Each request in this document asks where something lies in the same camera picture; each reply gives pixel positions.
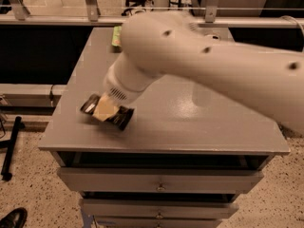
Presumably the metal railing frame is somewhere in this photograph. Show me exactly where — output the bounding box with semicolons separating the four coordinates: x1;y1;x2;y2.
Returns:
1;0;304;28

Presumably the silver redbull can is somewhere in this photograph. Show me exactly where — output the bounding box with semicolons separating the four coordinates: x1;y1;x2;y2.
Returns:
203;32;221;40

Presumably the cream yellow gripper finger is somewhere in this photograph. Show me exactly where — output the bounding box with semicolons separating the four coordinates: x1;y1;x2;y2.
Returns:
93;94;119;122

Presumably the top grey drawer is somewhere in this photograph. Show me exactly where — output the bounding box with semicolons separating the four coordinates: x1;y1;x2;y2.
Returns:
58;167;263;194

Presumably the bottom grey drawer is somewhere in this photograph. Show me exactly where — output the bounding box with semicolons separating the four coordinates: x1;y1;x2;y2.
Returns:
96;217;220;228

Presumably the black office chair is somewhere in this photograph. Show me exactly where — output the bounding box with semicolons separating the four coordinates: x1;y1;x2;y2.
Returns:
122;0;154;16

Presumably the black leather shoe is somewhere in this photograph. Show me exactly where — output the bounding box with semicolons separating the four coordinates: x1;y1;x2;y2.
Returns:
0;208;28;228

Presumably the green chip bag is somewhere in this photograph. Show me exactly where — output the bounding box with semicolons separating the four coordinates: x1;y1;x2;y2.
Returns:
112;26;122;47

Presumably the grey drawer cabinet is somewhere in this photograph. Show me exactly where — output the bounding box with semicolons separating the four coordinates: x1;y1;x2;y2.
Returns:
37;27;291;228

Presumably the middle grey drawer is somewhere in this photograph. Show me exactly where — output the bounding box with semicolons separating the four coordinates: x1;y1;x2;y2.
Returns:
80;199;238;219

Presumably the grey drawer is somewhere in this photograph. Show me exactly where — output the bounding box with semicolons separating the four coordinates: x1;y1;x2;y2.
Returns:
80;199;238;219
96;217;220;228
58;167;263;194

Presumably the black metal stand leg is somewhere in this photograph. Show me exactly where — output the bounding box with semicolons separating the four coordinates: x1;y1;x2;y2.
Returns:
0;116;25;181

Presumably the black rxbar chocolate wrapper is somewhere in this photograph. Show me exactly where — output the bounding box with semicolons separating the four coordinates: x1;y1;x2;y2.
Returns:
80;94;134;131

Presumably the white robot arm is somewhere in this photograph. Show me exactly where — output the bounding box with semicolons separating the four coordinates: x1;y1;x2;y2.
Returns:
103;11;304;133

